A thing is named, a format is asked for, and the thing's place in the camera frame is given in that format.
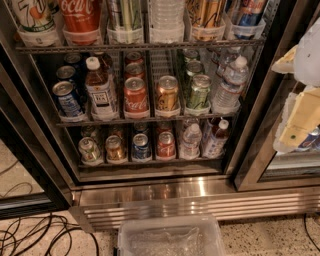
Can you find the water bottle bottom shelf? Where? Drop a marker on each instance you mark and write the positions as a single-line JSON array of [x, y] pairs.
[[191, 138]]

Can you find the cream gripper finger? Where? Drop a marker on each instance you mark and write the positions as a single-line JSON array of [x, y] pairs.
[[300, 116], [284, 65]]

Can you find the blue pepsi can front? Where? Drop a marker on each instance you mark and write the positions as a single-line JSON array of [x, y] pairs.
[[67, 98]]

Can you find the red can bottom shelf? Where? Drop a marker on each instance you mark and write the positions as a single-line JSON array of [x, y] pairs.
[[165, 145]]

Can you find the gold can middle shelf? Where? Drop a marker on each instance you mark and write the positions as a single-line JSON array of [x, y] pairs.
[[167, 93]]

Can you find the blue pepsi can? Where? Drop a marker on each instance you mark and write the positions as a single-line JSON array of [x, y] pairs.
[[141, 147], [67, 98]]

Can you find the open glass fridge door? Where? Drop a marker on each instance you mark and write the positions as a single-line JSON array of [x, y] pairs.
[[30, 182]]

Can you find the red coca-cola can middle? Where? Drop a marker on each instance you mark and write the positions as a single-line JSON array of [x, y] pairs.
[[135, 95]]

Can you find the blue pepsi can bottom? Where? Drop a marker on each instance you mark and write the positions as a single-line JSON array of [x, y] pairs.
[[141, 147]]

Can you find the blue can behind right door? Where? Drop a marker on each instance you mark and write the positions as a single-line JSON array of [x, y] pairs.
[[309, 140]]

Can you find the white green 7up can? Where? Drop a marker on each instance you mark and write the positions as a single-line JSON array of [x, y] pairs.
[[33, 15]]

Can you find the blue red can top shelf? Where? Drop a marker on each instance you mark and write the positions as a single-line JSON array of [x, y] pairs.
[[249, 12]]

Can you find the right glass fridge door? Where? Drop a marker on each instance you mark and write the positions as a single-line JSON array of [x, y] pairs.
[[261, 166]]

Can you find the large red coca-cola can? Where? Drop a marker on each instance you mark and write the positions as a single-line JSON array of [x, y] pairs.
[[80, 15]]

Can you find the silver green striped can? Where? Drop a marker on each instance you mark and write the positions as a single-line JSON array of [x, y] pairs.
[[125, 14]]

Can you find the clear water bottle top shelf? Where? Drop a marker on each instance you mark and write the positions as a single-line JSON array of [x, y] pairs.
[[166, 14]]

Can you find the tea bottle bottom shelf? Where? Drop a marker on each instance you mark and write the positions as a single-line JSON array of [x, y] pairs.
[[215, 135]]

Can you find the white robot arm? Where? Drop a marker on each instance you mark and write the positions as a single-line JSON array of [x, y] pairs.
[[307, 58]]

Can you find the stainless fridge body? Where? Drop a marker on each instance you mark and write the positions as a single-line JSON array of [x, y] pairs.
[[106, 193]]

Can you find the water bottle middle shelf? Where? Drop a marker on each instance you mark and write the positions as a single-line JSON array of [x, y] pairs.
[[233, 81]]

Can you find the gold can bottom shelf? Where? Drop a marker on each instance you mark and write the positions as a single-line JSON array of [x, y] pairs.
[[114, 147]]

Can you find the tea bottle white cap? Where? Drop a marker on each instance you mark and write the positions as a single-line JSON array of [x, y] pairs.
[[98, 88]]

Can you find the clear plastic bin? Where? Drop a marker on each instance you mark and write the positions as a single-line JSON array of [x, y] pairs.
[[197, 235]]

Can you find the green can middle shelf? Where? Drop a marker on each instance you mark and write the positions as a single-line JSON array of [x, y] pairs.
[[198, 96]]

